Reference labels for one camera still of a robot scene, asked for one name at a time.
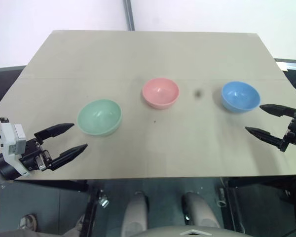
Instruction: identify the silver right robot leg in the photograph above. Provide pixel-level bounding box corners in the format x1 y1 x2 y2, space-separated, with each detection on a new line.
181 192 222 237

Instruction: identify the grey upright post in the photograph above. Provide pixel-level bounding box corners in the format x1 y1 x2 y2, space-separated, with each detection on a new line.
124 0 136 32

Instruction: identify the blue plastic bowl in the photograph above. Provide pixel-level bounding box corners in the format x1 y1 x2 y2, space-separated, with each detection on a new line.
221 81 262 114

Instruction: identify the silver table caster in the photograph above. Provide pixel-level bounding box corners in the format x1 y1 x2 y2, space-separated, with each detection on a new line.
97 189 111 208
216 188 228 207

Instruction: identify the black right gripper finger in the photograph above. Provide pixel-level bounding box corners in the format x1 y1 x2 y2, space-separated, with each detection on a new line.
259 103 296 118
245 126 289 152

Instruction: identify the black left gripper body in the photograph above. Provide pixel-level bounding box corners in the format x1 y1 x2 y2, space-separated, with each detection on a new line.
19 138 53 171

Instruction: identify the pink plastic bowl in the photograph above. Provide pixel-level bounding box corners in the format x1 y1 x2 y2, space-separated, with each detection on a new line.
141 77 181 110

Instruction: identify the silver robot leg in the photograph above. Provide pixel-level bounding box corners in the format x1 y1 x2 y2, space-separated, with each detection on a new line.
181 192 222 237
120 191 149 237

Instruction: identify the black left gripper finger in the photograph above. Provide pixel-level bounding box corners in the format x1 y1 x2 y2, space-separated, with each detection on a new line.
48 143 89 172
34 122 75 146

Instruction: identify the grey robot torso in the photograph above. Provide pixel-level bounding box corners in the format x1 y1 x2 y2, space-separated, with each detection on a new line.
138 221 240 237

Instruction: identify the grey person's shoe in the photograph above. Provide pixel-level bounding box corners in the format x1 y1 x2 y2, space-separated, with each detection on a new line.
18 213 38 232

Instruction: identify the silver left robot leg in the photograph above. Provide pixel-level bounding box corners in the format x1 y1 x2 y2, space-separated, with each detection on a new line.
120 191 149 237

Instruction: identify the green plastic bowl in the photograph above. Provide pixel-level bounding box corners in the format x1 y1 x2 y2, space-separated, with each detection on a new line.
76 98 123 137

